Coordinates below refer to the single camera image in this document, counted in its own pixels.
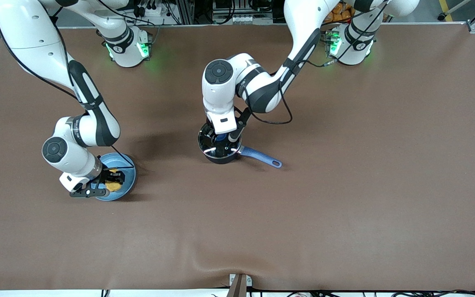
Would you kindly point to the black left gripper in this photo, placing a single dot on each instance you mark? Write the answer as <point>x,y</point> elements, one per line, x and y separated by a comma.
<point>219,145</point>

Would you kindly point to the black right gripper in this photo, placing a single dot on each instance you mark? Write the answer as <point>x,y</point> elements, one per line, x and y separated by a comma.
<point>107,175</point>

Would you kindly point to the yellow potato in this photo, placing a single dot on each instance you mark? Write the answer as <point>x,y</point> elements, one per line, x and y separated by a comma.
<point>114,187</point>

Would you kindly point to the glass lid with blue knob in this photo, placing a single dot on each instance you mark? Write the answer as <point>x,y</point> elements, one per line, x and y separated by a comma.
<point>209,151</point>

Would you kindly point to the white power strip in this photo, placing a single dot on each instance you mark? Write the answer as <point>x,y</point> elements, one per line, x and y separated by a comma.
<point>243,19</point>

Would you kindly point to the blue round plate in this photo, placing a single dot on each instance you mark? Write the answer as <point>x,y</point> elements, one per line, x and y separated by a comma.
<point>128,185</point>

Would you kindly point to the metal bracket with post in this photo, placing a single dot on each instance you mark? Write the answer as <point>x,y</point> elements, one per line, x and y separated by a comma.
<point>239,284</point>

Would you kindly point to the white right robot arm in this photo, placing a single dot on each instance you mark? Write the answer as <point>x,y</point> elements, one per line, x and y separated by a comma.
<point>35,41</point>

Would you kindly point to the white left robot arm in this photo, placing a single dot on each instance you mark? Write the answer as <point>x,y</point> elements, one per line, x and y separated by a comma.
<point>217,99</point>

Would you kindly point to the bag of orange buns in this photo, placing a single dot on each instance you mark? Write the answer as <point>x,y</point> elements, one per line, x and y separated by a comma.
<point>338,14</point>

